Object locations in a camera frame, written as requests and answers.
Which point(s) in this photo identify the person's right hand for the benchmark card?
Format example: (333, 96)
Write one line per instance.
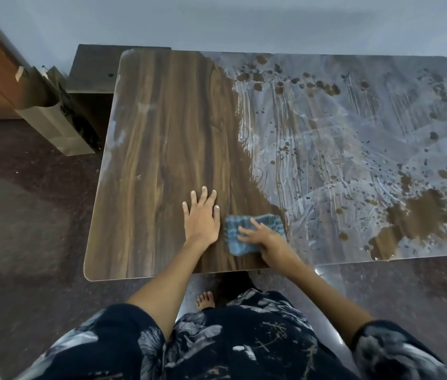
(268, 244)

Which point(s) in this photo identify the person's left hand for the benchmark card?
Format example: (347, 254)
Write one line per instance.
(201, 223)

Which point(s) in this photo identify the person's left little finger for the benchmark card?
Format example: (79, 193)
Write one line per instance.
(186, 209)

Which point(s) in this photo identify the person's left thumb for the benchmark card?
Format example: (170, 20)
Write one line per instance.
(217, 213)

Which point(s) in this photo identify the person's right thumb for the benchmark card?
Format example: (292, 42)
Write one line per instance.
(244, 234)

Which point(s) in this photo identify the person's left middle finger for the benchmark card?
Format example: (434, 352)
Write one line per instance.
(204, 195)

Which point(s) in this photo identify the blue checked cleaning cloth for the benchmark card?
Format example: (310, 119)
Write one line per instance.
(233, 233)

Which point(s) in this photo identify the person's right forearm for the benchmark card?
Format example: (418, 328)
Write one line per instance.
(318, 296)

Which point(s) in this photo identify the person's left forearm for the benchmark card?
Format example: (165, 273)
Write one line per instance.
(168, 284)

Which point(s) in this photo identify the wooden table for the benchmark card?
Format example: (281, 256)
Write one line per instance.
(168, 134)

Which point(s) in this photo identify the person's bare foot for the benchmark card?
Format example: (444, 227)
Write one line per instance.
(205, 301)

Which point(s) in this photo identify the dark floral dress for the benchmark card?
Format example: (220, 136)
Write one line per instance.
(247, 344)

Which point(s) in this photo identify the brown paper bag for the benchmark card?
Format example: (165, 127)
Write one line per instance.
(51, 122)

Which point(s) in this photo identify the white soapy foam layer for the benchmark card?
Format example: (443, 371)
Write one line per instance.
(366, 126)

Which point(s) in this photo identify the dark wooden side cabinet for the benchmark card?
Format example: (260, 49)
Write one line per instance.
(89, 75)

